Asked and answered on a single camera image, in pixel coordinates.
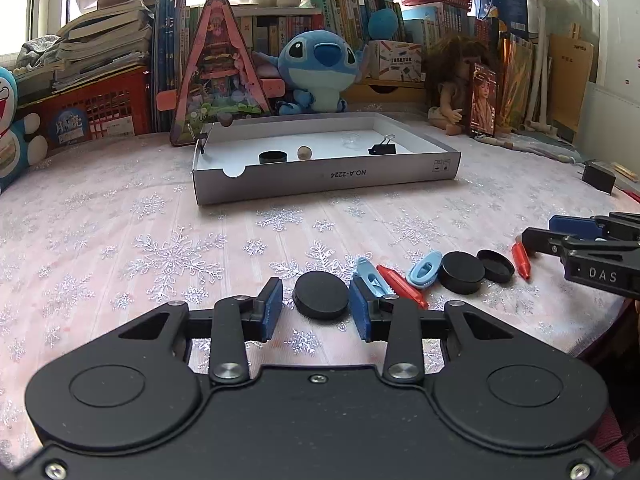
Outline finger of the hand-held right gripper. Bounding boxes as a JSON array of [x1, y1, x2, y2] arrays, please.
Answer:
[[549, 211, 640, 243], [520, 227, 601, 261]]

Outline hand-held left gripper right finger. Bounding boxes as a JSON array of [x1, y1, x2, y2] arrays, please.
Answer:
[[349, 277, 531, 385]]

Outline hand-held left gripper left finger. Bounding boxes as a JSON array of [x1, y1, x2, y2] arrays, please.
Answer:
[[115, 277, 283, 385]]

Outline red plastic clip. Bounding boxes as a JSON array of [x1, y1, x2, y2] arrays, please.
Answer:
[[376, 265, 430, 310], [510, 241, 535, 282]]

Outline long blue plastic clip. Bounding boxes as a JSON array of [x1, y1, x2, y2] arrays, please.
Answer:
[[352, 256, 396, 301]]

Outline black round lid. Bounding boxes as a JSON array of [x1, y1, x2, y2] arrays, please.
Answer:
[[439, 252, 487, 295], [292, 271, 350, 319]]

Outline black shallow round cap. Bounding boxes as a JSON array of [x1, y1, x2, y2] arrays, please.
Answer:
[[476, 249, 516, 283]]

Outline light blue plastic clip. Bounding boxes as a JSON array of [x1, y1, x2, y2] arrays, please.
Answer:
[[406, 252, 445, 288]]

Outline grey cardboard box tray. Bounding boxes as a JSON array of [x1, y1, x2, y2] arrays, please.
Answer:
[[191, 112, 460, 207]]

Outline black power adapter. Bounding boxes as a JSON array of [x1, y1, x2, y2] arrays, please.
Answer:
[[581, 160, 617, 195]]

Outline brown cardboard sheet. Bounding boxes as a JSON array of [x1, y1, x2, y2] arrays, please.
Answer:
[[547, 34, 596, 128]]

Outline white pipe rack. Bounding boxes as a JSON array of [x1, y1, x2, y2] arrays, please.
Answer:
[[520, 0, 601, 136]]

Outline pink snowflake tablecloth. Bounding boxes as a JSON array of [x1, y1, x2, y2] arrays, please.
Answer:
[[0, 110, 640, 466]]

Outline brown-haired doll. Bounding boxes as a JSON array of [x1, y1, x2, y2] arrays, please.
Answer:
[[424, 30, 493, 136]]

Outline wooden drawer box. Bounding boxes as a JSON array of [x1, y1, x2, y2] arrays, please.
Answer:
[[342, 77, 431, 106]]

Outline white printed cardboard box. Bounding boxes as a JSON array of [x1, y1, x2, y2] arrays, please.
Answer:
[[370, 39, 426, 81]]

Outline blue packet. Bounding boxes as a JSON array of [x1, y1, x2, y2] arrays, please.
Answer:
[[470, 0, 530, 36]]

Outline pink triangular miniature house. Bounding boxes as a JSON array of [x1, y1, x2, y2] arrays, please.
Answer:
[[156, 0, 285, 147]]

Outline blue alien plush toy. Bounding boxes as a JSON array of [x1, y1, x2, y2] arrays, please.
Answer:
[[252, 29, 368, 115]]

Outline red plastic crate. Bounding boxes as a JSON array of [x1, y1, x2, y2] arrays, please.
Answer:
[[15, 66, 153, 158]]

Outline upright blue books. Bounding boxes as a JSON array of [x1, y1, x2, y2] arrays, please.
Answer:
[[150, 0, 193, 133]]

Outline blue and white plush toy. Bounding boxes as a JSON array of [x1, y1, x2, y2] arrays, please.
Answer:
[[327, 0, 406, 41]]

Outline row of shelf books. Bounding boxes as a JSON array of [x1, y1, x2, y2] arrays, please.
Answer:
[[232, 0, 431, 56]]

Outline stack of books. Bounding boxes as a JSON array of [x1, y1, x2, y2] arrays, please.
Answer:
[[52, 0, 153, 92]]

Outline blue cat plush toy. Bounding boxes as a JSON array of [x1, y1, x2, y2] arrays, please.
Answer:
[[0, 66, 42, 195]]

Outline grey cloth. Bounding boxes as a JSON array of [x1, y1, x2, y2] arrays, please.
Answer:
[[15, 35, 61, 73]]

